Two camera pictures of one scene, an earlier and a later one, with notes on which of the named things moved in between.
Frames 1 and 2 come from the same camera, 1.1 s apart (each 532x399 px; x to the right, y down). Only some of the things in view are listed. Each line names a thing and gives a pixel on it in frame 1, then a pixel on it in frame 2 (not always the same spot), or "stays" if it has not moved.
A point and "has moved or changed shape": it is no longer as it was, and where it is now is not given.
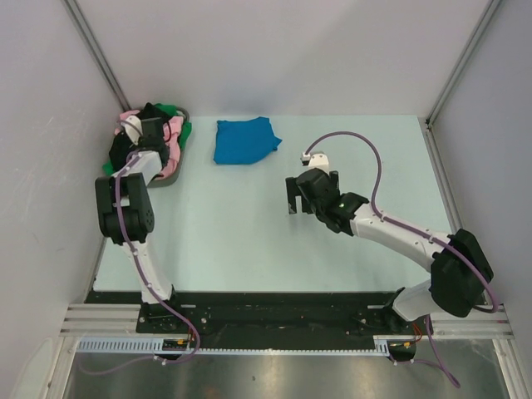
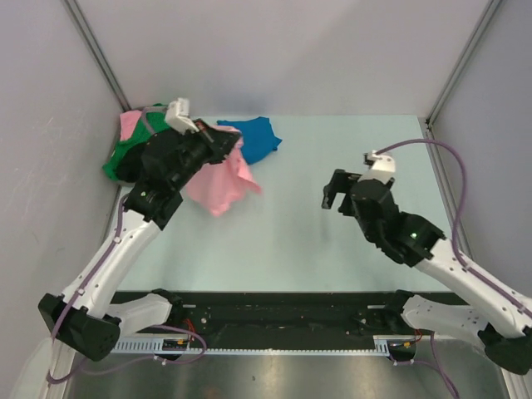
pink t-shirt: (171, 130) has moved or changed shape
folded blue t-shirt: (243, 141) stays
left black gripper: (140, 142) to (219, 143)
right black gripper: (293, 191) to (339, 183)
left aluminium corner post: (78, 18) stays
